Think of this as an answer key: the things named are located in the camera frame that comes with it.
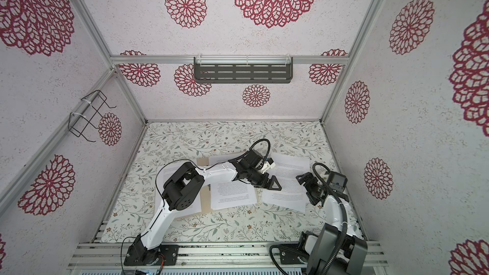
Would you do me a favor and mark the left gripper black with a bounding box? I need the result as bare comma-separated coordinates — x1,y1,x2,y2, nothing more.
246,167,281,189

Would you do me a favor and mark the printed paper sheet back wall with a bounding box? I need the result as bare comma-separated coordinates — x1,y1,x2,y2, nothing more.
261,152,310,213

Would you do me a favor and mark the printed paper sheet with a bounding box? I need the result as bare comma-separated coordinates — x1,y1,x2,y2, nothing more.
209,154,258,211
155,159,204,218

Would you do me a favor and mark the beige file folder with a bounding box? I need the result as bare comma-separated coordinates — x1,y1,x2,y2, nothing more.
153,155,261,220

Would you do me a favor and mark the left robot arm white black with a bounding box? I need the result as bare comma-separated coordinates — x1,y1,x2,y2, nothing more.
130,149,282,261

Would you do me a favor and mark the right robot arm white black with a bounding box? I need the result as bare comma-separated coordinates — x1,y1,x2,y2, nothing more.
296,172,368,274

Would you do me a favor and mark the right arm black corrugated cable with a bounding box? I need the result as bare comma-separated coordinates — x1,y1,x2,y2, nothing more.
268,162,349,275

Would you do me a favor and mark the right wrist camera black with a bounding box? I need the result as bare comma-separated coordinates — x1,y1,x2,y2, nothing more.
327,171,350,202

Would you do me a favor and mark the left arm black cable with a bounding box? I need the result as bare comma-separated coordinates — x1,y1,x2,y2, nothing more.
120,138,272,275

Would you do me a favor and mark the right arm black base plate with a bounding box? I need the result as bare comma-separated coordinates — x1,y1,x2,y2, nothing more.
279,243,309,265

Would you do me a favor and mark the grey metal wall shelf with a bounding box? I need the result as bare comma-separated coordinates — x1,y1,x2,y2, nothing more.
193,57,294,84

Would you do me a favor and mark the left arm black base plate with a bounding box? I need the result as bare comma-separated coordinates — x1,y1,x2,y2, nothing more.
123,235,180,266

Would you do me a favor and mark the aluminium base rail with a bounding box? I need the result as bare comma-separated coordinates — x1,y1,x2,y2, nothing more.
66,241,390,270

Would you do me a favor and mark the black wire wall rack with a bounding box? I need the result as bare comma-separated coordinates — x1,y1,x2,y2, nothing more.
67,89,116,143

